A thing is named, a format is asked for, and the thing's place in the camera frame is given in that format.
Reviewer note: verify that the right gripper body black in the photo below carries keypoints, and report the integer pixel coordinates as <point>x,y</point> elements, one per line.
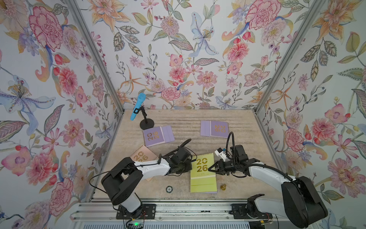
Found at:
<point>231,166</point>

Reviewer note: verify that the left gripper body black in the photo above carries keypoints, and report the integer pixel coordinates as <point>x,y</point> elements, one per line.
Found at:
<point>186,166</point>

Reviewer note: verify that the yellow-green calendar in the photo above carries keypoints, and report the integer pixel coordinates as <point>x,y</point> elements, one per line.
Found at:
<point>202,180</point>

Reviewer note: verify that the purple calendar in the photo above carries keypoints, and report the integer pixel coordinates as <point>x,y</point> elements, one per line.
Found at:
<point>158,135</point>
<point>214,129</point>

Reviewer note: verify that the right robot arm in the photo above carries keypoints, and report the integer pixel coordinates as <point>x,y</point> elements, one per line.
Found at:
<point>300,202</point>

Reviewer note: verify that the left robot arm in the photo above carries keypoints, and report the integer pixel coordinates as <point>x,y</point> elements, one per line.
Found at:
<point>120,183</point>

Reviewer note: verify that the pink calendar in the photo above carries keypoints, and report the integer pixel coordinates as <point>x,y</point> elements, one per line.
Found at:
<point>144,154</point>

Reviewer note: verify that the black microphone stand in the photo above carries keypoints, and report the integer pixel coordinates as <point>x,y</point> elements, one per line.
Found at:
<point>146,123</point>

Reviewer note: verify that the blue microphone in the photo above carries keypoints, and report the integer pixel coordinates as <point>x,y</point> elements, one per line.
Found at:
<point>140,100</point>

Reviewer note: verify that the left corner aluminium profile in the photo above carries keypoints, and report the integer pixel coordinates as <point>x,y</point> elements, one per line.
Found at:
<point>78,17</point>

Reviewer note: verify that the corner aluminium profile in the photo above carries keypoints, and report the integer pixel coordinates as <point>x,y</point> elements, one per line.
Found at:
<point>78,17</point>
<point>303,29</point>

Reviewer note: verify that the right corner aluminium profile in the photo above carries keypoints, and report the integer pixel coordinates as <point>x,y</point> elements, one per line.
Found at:
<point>303,29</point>

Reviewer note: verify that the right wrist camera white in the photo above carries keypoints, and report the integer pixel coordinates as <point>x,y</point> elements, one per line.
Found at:
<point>222,154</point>

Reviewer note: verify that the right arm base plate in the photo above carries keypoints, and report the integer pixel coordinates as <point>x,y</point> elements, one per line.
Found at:
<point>242,211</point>

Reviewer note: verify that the aluminium rail frame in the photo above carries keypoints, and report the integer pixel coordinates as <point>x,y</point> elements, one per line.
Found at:
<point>176,214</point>

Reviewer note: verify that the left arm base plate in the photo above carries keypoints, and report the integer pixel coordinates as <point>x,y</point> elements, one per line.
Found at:
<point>146,211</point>

